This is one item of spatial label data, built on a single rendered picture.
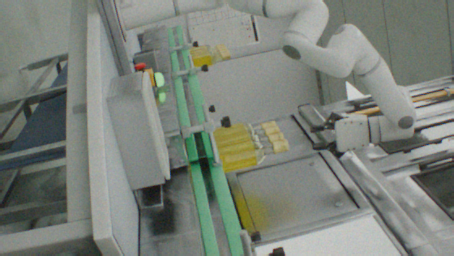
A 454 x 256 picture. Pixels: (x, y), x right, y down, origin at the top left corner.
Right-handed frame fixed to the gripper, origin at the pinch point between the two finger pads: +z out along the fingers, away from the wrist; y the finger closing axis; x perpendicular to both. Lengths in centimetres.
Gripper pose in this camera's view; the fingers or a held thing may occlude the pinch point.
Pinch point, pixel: (318, 137)
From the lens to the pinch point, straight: 161.9
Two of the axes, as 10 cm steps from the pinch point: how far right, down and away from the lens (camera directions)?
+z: -9.7, 1.3, 1.9
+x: -1.2, 3.9, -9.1
